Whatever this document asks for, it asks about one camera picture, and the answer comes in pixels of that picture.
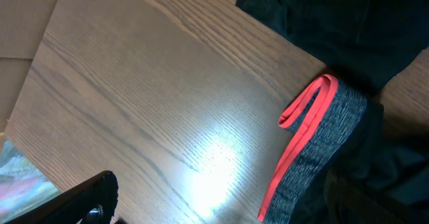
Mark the black leggings with orange waistband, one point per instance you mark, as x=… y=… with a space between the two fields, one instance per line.
x=337 y=167

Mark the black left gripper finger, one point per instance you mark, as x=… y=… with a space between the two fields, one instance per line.
x=92 y=201

